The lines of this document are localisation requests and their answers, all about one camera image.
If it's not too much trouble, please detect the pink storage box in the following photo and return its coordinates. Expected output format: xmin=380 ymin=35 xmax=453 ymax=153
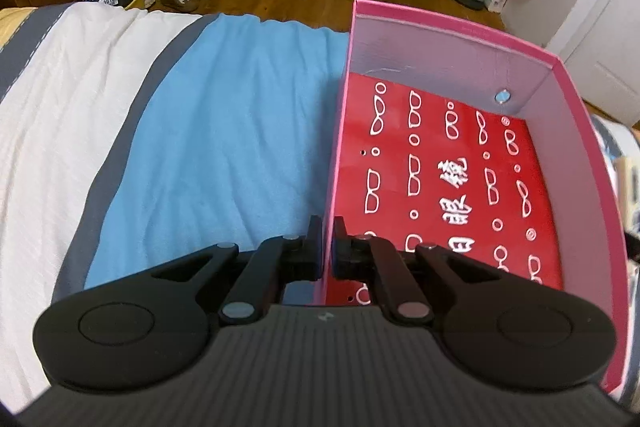
xmin=326 ymin=0 xmax=629 ymax=395

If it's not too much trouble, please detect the red glasses-print paper bag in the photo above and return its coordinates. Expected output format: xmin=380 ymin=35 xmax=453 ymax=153
xmin=333 ymin=72 xmax=563 ymax=289

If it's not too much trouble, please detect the striped bed sheet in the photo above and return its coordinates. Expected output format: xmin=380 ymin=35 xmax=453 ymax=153
xmin=1 ymin=2 xmax=639 ymax=426

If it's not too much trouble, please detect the white door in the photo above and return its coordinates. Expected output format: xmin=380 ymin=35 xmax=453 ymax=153
xmin=549 ymin=0 xmax=639 ymax=127

